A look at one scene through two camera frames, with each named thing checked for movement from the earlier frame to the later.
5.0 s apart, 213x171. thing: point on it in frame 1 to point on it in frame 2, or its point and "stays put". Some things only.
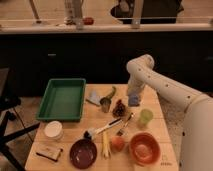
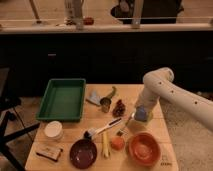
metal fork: (123, 131) stays put
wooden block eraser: (50, 153) stays put
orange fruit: (117, 143) stays put
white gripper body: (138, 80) to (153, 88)
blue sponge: (133, 100) to (140, 113)
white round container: (54, 129) stays put
